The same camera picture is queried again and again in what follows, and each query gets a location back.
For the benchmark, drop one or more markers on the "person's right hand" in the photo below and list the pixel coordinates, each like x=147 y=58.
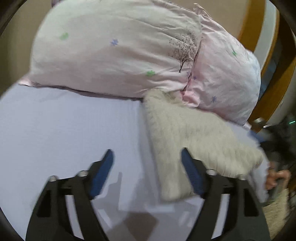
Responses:
x=273 y=177

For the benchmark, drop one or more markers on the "pink floral pillow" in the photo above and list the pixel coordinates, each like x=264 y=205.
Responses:
x=126 y=48

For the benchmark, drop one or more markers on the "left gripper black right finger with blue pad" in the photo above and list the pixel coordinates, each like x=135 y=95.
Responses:
x=231 y=209

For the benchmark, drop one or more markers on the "cream cable-knit garment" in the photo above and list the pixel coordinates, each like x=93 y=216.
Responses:
x=173 y=127

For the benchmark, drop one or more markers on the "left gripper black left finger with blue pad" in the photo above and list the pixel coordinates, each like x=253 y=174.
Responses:
x=50 y=219

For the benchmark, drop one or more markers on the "wooden headboard frame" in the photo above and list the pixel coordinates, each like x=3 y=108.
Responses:
x=268 y=32

